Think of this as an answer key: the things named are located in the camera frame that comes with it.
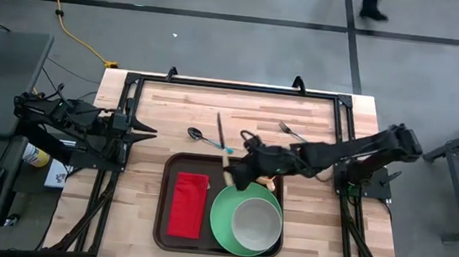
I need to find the black fork teal handle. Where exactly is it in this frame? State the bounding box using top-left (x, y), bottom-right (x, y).
top-left (277, 120), bottom-right (311, 144)

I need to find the beige bowl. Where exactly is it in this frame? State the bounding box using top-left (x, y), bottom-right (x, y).
top-left (228, 195), bottom-right (286, 254)

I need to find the yellow cable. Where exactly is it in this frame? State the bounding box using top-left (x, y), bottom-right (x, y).
top-left (23, 0), bottom-right (126, 71)

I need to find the white box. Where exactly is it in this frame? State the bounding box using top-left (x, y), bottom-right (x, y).
top-left (43, 157), bottom-right (69, 191)

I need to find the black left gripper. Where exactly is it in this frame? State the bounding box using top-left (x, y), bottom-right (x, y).
top-left (105, 109), bottom-right (160, 169)

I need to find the person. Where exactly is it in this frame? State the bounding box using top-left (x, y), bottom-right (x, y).
top-left (323, 0), bottom-right (392, 24)

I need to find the red cloth napkin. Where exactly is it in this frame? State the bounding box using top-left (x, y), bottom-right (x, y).
top-left (166, 170), bottom-right (212, 242)

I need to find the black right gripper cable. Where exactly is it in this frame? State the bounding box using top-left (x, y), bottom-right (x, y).
top-left (239, 128), bottom-right (265, 150)

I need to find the knife with cream handle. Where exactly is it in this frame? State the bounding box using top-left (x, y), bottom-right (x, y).
top-left (210, 110), bottom-right (243, 188)

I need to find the brown plastic serving tray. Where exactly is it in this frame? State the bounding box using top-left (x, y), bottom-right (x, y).
top-left (151, 149), bottom-right (292, 257)

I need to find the green plate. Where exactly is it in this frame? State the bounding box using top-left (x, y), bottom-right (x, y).
top-left (206, 178), bottom-right (288, 257)

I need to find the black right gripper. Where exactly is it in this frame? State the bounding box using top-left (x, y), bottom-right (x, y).
top-left (221, 134), bottom-right (298, 197)

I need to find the black spoon teal handle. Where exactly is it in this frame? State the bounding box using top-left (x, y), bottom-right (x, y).
top-left (185, 126), bottom-right (237, 156)

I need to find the yellow and white canister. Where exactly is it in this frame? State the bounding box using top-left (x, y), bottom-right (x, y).
top-left (23, 142), bottom-right (52, 170)

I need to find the grey side desk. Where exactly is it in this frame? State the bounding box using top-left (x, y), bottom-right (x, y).
top-left (0, 29), bottom-right (56, 246)

